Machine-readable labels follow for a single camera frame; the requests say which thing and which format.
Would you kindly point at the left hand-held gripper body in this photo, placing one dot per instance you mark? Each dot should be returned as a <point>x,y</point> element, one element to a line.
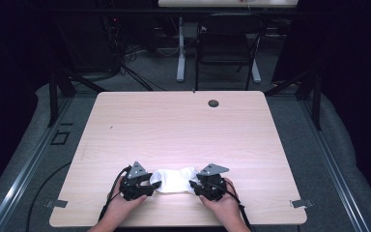
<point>135,188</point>

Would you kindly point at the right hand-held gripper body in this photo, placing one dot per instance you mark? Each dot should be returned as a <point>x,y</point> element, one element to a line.
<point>211,187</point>

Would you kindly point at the person's left hand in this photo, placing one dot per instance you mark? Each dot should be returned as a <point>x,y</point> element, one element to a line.
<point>122,209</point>

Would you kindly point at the person's right hand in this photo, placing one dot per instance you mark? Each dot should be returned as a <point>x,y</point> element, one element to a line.
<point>222,209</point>

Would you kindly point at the grey table grommet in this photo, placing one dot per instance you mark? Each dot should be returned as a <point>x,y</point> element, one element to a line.
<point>213,103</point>

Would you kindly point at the black metal stand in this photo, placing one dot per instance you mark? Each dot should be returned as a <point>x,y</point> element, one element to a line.
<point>317,100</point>
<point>54,100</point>

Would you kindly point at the white desk leg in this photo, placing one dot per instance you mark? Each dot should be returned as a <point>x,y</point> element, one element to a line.
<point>256,72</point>
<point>181,58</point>

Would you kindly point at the black folding chair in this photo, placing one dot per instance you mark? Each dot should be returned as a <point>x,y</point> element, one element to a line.
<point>225,45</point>

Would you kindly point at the white desk top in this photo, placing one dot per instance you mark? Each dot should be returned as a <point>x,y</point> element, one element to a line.
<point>225,3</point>

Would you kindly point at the grey metal table bracket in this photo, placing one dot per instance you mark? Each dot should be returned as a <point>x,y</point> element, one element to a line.
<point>56,203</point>
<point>301,203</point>

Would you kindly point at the aluminium floor rail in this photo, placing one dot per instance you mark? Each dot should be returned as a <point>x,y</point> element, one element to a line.
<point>29,167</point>
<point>335,167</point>

